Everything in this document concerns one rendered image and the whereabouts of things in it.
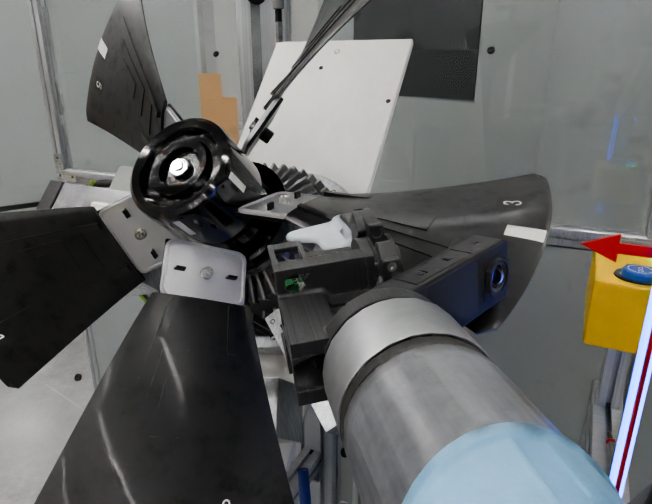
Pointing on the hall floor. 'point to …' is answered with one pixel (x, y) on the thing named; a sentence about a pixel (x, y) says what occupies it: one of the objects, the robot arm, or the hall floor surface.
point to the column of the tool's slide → (251, 49)
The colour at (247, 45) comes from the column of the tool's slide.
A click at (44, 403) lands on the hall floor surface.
